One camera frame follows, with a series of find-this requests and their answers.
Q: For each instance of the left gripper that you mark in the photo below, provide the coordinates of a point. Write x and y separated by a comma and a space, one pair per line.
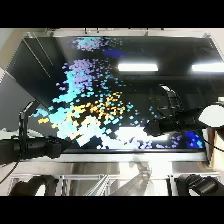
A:
57, 148

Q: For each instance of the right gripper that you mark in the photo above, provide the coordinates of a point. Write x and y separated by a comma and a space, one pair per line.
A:
158, 127

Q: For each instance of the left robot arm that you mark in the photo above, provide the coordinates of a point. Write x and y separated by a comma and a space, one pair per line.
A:
23, 148

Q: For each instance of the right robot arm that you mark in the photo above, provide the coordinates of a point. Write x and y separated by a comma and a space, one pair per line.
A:
188, 120

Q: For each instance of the silver frame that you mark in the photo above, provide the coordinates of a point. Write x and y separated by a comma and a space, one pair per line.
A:
100, 170

